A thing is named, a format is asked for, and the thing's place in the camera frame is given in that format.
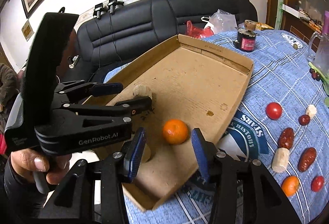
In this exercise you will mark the black round jar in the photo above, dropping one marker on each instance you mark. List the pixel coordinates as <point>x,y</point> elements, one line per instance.
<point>246,41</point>

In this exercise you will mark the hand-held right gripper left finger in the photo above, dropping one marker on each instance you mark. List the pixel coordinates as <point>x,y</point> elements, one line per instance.
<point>134,155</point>

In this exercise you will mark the red plastic bag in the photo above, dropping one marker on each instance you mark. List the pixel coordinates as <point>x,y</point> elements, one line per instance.
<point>199,31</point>

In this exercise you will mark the long red date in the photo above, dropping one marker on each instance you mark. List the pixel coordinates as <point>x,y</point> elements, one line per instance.
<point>286,138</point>
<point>307,159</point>

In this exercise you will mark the blue plaid tablecloth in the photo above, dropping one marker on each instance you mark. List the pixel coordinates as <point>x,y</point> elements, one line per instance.
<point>277,80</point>

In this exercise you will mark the orange tangerine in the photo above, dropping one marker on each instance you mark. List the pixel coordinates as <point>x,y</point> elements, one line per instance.
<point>175,132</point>
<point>290,186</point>

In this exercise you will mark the black clamp device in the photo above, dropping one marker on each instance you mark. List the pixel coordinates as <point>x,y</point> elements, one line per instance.
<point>99,9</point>
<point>114,3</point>

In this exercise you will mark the small round red date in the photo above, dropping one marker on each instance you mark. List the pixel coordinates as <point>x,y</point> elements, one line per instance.
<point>304,120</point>

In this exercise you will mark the brown fuzzy garment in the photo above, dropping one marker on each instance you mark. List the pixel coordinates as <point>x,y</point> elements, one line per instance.
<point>7,85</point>

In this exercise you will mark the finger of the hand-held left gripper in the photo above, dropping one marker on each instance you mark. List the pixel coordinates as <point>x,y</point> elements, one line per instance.
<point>108,88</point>
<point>135,105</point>

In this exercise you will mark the shallow cardboard box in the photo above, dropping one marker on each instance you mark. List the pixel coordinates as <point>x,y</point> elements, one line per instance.
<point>192,80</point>

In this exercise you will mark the yellow snack packets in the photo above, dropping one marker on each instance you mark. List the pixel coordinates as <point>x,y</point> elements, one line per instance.
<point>263,26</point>

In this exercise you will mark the small red tomato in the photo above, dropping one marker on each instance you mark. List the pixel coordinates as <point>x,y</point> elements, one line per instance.
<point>317,184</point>

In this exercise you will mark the short white sugarcane piece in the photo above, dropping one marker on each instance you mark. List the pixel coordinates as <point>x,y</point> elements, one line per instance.
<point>311,111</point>

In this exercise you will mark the clear glass mug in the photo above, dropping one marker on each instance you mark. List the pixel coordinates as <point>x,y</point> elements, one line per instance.
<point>312,44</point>

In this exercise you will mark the long white sugarcane piece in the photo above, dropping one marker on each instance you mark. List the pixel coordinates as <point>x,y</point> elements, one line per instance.
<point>280,159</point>

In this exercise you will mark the large red tomato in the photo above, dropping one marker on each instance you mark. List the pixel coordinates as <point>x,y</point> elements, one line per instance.
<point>273,110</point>

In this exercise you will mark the tan round container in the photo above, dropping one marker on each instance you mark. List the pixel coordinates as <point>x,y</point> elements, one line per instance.
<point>249,24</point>

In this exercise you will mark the dark red date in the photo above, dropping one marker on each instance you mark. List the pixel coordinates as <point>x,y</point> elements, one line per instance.
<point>316,76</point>
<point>312,70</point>

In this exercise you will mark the clear plastic bag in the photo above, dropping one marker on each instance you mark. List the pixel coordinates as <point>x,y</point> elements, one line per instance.
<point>223,21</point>

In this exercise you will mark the black leather sofa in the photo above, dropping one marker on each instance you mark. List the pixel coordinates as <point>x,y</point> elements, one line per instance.
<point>154,21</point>

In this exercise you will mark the small gold wall plaque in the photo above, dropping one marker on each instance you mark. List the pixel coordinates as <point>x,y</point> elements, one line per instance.
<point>27,30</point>

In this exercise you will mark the person's left hand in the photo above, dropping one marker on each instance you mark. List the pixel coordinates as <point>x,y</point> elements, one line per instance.
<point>28,161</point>

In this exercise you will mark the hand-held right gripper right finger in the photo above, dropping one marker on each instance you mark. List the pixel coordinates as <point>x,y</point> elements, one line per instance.
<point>201,157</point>

